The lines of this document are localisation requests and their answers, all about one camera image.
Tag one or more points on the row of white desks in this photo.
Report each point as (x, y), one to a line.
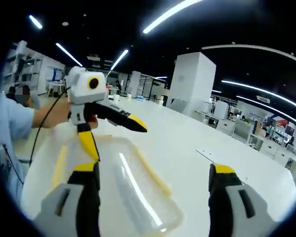
(269, 148)

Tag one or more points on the person's left hand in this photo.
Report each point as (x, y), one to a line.
(91, 122)

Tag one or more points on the ceiling air conditioner vent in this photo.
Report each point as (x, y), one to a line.
(263, 99)

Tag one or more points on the person's head and neck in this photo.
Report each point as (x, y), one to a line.
(35, 103)

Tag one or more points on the long curved ceiling light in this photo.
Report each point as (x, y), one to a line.
(162, 20)

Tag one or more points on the white tall appliance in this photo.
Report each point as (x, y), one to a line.
(222, 111)

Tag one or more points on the short ceiling light strip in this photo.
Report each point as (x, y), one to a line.
(35, 21)
(68, 54)
(119, 59)

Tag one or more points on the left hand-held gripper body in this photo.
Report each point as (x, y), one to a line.
(79, 91)

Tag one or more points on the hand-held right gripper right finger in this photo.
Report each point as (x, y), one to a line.
(224, 202)

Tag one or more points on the white square pillar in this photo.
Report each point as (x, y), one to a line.
(192, 81)

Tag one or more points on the thin ceiling light strip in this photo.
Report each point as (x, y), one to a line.
(261, 91)
(273, 109)

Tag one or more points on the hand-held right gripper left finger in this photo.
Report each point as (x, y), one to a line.
(86, 197)

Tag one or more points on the operator in light-blue shirt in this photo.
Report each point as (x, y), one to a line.
(10, 123)

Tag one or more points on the clear plastic bag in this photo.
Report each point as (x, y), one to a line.
(128, 172)

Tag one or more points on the white shelving unit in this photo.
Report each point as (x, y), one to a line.
(27, 66)

